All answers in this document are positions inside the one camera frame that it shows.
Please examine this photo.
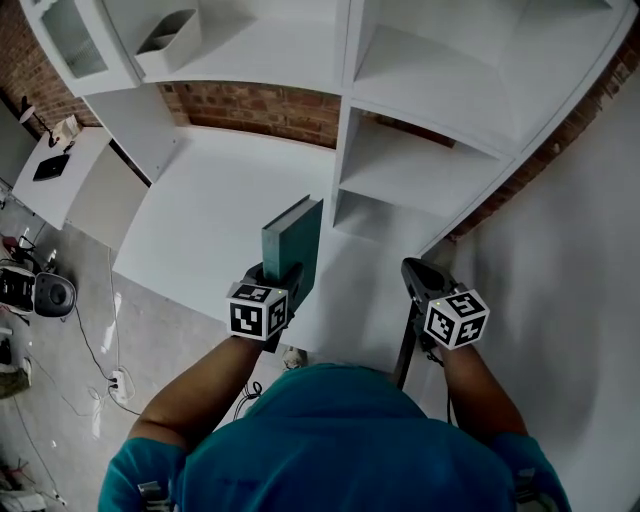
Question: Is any person's teal shirt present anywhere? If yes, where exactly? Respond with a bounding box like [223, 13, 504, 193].
[98, 362, 572, 512]

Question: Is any person's left forearm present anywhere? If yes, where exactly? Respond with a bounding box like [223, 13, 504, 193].
[130, 333, 265, 454]

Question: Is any white shelving unit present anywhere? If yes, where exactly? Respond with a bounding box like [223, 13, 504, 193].
[19, 0, 640, 389]

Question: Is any grey round-dial device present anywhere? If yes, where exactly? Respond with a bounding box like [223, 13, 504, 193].
[31, 271, 78, 318]

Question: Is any person's shoe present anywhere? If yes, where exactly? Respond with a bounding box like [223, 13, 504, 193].
[281, 346, 310, 372]

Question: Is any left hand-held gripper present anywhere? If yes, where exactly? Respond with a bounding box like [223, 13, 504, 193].
[225, 261, 306, 355]

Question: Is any pale grey organizer bin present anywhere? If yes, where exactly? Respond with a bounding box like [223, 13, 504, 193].
[134, 8, 203, 77]

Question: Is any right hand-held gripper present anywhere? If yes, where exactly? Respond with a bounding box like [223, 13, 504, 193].
[400, 256, 491, 367]

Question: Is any flat black device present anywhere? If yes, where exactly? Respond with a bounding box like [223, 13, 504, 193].
[32, 154, 71, 183]

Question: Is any white glass cabinet door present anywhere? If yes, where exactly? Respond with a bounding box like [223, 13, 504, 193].
[19, 0, 142, 97]

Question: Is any black desk lamp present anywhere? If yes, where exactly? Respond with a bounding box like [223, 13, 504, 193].
[18, 93, 57, 150]

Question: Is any small white box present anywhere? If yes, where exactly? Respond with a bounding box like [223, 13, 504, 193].
[51, 116, 82, 140]

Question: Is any small white side desk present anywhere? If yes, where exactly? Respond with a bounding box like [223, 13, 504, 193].
[11, 126, 152, 252]

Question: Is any teal hardcover book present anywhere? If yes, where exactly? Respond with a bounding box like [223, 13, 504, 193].
[261, 195, 325, 302]

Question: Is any person's right forearm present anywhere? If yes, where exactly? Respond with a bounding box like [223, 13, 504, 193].
[438, 343, 530, 442]

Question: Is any white power strip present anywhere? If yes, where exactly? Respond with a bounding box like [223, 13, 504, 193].
[106, 368, 137, 402]

